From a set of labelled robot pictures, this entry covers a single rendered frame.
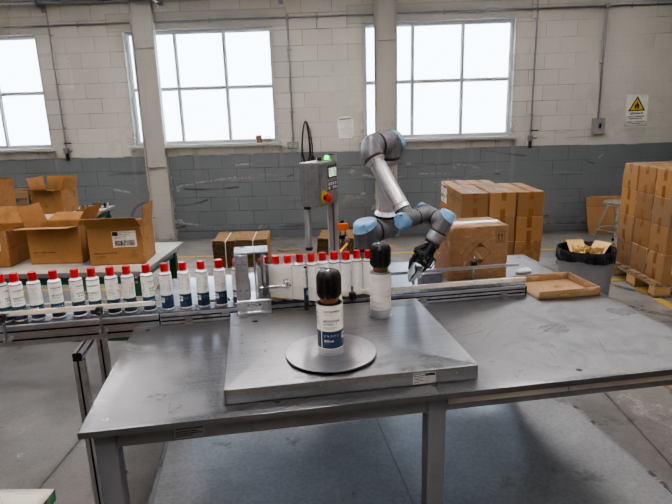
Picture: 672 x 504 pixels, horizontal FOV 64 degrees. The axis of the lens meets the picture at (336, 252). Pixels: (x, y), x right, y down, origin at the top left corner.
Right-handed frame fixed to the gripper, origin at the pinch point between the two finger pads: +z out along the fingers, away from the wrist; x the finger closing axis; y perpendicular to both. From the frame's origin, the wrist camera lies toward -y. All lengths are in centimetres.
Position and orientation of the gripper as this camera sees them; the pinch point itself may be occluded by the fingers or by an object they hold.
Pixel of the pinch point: (409, 278)
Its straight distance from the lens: 248.5
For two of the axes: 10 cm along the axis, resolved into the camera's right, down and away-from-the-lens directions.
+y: 1.6, 2.4, -9.6
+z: -4.7, 8.7, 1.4
